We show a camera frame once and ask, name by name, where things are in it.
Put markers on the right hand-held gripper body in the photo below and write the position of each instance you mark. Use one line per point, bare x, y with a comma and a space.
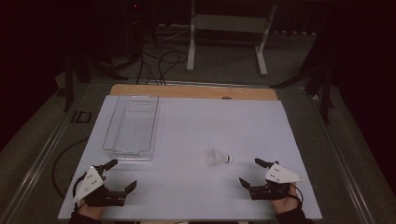
280, 175

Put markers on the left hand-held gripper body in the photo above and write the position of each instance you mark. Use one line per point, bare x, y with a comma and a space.
93, 194

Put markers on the white shuttlecock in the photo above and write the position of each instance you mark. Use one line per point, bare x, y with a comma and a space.
218, 158

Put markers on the clear plastic container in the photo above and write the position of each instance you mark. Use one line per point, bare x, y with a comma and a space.
132, 127

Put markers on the person's left hand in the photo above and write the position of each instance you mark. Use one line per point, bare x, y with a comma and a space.
91, 211

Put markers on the person's right hand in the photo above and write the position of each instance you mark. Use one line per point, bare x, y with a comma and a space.
285, 205

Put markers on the white table mat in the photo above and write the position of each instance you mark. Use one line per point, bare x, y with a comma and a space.
199, 130

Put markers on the black tripod stand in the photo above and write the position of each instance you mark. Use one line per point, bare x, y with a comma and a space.
325, 93
70, 84

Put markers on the wooden table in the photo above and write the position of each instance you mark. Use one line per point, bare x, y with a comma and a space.
193, 91

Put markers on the dark equipment with red light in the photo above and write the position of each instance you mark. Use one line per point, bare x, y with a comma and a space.
137, 28

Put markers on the white metal stand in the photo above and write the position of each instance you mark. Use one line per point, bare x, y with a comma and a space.
230, 23

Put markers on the aluminium floor rail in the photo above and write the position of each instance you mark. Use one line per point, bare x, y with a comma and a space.
34, 168
342, 161

